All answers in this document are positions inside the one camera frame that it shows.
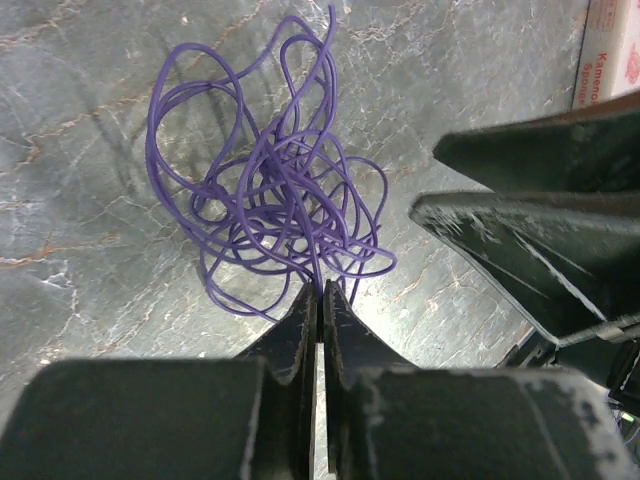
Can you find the purple cable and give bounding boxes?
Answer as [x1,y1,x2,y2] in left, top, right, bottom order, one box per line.
[144,4,399,324]

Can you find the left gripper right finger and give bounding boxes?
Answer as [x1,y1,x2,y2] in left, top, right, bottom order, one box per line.
[322,281,635,479]

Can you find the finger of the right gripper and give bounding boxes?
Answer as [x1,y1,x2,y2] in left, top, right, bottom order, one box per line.
[433,91,639,192]
[409,192,639,346]

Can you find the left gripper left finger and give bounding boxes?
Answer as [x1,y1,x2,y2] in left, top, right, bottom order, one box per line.
[1,285,318,479]

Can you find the small pink card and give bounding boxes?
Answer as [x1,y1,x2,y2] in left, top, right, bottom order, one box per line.
[572,0,639,109]

